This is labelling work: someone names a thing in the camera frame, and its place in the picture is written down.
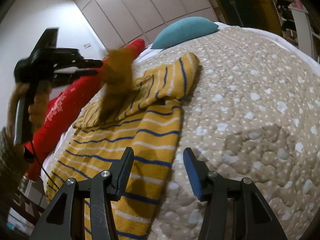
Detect wooden door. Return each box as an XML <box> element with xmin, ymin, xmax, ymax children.
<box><xmin>217</xmin><ymin>0</ymin><xmax>282</xmax><ymax>36</ymax></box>

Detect teal pillow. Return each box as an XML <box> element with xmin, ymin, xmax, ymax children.
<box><xmin>151</xmin><ymin>16</ymin><xmax>219</xmax><ymax>49</ymax></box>

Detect red long pillow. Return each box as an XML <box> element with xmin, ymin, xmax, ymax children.
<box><xmin>25</xmin><ymin>38</ymin><xmax>145</xmax><ymax>181</ymax></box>

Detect white shelf unit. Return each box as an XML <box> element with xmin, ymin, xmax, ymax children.
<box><xmin>289</xmin><ymin>6</ymin><xmax>319</xmax><ymax>63</ymax></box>

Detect beige dotted quilt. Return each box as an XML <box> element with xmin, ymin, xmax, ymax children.
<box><xmin>42</xmin><ymin>26</ymin><xmax>320</xmax><ymax>240</ymax></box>

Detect yellow striped knit sweater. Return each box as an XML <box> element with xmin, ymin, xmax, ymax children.
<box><xmin>45</xmin><ymin>53</ymin><xmax>199</xmax><ymax>239</ymax></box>

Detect white glossy wardrobe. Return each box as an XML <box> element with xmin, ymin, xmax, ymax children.
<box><xmin>74</xmin><ymin>0</ymin><xmax>218</xmax><ymax>49</ymax></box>

